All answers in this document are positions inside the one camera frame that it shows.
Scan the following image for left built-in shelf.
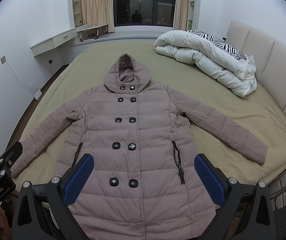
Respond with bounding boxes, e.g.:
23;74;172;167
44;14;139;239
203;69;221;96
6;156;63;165
72;0;83;27

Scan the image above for bed with olive sheet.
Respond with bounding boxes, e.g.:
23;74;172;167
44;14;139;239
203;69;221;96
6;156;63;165
12;42;286;187

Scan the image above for right beige curtain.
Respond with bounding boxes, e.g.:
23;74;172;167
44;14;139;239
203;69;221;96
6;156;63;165
173;0;189;30

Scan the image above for beige curtain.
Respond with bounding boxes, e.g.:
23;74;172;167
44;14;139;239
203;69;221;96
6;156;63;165
173;0;189;30
81;0;114;33

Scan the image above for white wifi router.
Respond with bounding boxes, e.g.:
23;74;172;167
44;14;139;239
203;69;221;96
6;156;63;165
30;83;42;100

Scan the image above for left beige curtain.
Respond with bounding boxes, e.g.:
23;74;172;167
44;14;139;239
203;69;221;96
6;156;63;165
81;0;114;33

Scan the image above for mauve hooded puffer coat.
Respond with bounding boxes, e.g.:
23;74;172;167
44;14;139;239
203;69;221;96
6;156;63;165
11;54;267;239

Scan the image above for right built-in shelf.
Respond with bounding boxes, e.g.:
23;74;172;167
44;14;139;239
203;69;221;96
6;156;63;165
186;0;195;30

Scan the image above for zebra print pillow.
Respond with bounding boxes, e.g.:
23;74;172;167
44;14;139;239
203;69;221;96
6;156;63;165
187;29;248;60

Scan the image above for white folded duvet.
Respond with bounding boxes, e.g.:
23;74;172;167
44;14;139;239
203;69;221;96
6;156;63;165
153;30;257;98

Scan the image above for built-in shelf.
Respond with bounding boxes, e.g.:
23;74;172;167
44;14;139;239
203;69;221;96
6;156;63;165
186;0;195;30
72;0;83;27

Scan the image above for dark window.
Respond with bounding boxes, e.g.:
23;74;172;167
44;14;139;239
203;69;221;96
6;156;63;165
113;0;176;27

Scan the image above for beige padded headboard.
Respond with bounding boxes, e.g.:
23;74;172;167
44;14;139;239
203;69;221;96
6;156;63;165
226;21;286;116

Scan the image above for white wall socket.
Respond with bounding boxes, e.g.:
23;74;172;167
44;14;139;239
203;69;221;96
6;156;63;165
0;56;6;64

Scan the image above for folding bed tray table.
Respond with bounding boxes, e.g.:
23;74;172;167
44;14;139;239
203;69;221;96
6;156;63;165
79;24;108;42

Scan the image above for white wall desk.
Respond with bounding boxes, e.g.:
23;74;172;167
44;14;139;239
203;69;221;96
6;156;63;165
31;25;88;57

